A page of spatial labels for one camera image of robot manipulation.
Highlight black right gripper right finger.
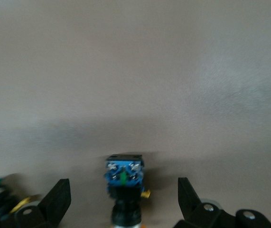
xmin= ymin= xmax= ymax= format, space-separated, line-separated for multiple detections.
xmin=173 ymin=177 xmax=271 ymax=228

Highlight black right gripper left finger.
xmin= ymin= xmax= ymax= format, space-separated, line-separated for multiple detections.
xmin=0 ymin=178 xmax=71 ymax=228

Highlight yellow push button switch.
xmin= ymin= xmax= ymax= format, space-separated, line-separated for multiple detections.
xmin=104 ymin=154 xmax=151 ymax=228

